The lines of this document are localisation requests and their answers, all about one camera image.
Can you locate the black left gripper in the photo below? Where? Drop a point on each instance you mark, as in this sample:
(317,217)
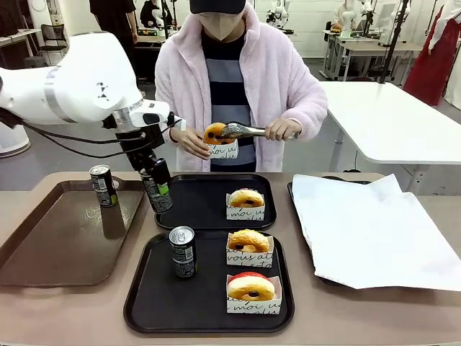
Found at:
(140,144)

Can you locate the black Pepsi drink can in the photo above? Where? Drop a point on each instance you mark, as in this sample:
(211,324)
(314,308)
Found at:
(183,256)
(158,202)
(103,191)

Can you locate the orange glazed donut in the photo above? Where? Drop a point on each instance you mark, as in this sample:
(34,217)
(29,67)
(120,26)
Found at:
(213,132)

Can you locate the white script-printed paper box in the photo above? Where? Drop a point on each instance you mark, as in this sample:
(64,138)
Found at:
(223,150)

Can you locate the metal serving tongs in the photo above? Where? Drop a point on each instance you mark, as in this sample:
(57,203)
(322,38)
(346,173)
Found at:
(248,130)

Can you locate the person's right forearm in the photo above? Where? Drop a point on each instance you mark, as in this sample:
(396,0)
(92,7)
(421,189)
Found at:
(169,101)

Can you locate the person's left forearm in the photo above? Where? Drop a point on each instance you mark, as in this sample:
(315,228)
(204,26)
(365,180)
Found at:
(309,108)

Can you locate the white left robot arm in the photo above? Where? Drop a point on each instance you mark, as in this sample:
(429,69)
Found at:
(83,79)

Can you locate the person's right hand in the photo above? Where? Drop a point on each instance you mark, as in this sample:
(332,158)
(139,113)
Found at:
(189,142)

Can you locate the person's left hand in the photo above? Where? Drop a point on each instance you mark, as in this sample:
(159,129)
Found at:
(282,129)

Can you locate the black plastic serving tray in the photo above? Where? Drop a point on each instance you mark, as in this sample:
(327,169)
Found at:
(201,202)
(299,216)
(194,299)

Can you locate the yellow glazed donut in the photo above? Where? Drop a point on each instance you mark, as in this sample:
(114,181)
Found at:
(246,197)
(248,239)

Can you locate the donut in box rear tray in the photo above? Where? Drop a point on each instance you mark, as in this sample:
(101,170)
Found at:
(245,212)

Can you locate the brown plastic serving tray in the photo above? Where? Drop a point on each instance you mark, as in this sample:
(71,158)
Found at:
(61,238)

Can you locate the donut in box middle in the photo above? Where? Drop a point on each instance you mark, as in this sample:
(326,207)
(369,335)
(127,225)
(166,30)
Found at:
(248,257)

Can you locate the red and cream donut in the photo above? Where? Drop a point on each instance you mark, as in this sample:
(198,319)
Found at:
(250,284)

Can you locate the person in pink fleece jacket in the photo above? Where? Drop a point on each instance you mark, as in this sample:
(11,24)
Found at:
(273,83)

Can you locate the bystander in black clothes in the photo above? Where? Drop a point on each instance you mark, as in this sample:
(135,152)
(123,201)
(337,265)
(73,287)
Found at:
(115,18)

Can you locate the beige face mask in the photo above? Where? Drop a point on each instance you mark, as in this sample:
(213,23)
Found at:
(218,27)

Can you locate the black office chair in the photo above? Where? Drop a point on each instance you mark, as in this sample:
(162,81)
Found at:
(54,37)

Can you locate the donut in box front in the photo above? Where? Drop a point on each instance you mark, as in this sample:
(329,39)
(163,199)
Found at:
(252,306)

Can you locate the white background humanoid robot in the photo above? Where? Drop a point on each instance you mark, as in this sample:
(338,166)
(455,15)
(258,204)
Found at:
(278,11)

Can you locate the large white paper sheet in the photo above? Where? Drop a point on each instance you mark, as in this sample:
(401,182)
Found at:
(367,230)

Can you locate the grey background workbench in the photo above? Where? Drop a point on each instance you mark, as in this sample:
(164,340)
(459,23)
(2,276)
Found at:
(367,48)

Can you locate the white side table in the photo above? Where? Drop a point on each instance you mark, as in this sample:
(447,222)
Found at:
(396,119)

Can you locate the black stand pole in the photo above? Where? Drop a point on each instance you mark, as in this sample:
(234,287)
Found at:
(395,37)

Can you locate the mannequin with red apron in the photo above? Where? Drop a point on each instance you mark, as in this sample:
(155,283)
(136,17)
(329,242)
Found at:
(432,65)

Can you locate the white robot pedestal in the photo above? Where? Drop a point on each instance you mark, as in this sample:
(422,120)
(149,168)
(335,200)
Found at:
(14,144)

